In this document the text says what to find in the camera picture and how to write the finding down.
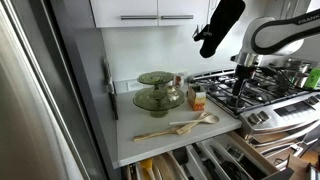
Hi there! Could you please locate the long wooden spatula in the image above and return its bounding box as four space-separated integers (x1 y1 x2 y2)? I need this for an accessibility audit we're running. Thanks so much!
132 127 178 141

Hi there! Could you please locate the wooden spoon round bowl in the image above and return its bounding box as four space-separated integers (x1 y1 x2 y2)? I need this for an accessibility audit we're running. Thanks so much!
170 115 219 125

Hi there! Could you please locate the slotted wooden spatula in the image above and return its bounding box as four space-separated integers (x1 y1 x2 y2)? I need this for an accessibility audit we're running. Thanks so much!
176 112 212 135

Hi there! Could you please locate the white wall outlet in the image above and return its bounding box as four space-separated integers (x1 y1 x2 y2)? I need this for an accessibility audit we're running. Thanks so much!
127 81 143 91

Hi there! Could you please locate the stainless refrigerator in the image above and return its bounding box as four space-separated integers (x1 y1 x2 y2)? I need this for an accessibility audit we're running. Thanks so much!
0 0 108 180

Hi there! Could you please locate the green bottle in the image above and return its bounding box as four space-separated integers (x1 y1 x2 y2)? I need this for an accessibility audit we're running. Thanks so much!
304 68 320 89

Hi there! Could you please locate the red labelled tin can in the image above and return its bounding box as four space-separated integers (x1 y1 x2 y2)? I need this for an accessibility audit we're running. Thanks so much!
174 73 184 88

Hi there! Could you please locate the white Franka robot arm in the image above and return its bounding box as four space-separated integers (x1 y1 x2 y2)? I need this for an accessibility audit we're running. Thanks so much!
232 9 320 100

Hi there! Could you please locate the green glass tiered stand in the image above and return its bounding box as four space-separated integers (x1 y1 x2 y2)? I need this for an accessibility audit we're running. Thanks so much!
133 71 185 118

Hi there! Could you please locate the black oven mitt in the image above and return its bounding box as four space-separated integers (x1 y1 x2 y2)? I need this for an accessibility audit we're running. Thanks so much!
193 0 246 58

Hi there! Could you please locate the stainless gas stove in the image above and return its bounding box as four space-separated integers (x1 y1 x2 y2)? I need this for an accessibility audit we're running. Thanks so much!
188 65 320 153

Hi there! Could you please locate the white upper cabinet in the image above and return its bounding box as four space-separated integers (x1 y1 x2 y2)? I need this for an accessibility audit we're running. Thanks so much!
90 0 210 28

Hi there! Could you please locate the open cutlery drawer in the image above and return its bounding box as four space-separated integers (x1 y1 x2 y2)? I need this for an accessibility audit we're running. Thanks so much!
118 131 287 180

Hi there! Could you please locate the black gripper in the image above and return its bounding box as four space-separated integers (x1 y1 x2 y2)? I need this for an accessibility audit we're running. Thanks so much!
232 65 256 99

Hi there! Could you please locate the orange cardboard box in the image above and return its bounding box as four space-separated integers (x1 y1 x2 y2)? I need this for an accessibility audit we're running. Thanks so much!
188 84 206 111

